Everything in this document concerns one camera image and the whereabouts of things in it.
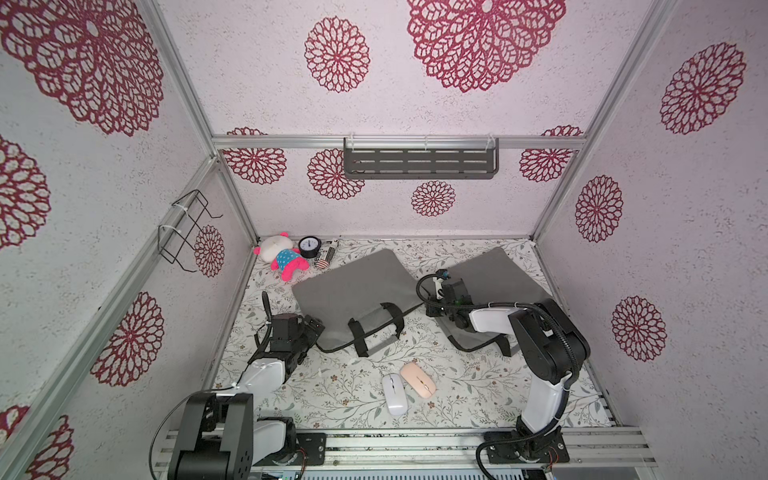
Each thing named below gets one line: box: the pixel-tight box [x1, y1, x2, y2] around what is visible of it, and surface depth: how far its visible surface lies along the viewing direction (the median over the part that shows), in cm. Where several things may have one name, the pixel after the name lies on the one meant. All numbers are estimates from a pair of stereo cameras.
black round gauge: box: [298, 236, 322, 259], surface depth 118 cm
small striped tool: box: [316, 246, 336, 269], surface depth 115 cm
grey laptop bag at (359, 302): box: [292, 249, 424, 358], surface depth 98 cm
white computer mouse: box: [382, 373, 409, 416], surface depth 83 cm
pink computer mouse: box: [400, 362, 437, 399], surface depth 85 cm
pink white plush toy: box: [254, 232, 311, 281], surface depth 111 cm
